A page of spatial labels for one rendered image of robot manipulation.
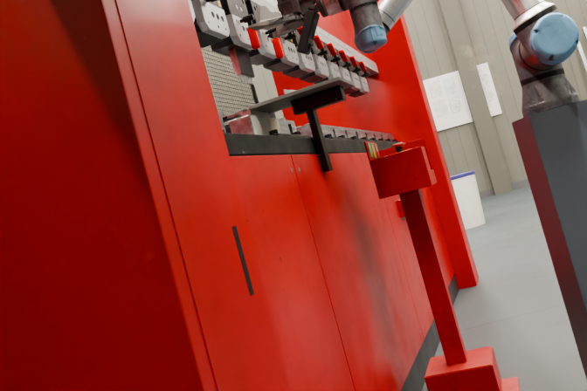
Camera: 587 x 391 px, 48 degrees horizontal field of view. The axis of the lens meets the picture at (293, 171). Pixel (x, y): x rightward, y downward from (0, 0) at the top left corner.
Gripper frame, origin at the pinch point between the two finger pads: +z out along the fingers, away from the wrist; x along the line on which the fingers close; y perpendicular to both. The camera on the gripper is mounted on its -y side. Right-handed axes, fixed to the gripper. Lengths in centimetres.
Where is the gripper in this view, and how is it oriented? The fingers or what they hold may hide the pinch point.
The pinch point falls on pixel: (258, 35)
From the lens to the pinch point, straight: 187.4
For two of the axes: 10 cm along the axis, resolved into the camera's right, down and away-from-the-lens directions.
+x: -3.1, 0.3, -9.5
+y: -2.6, -9.6, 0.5
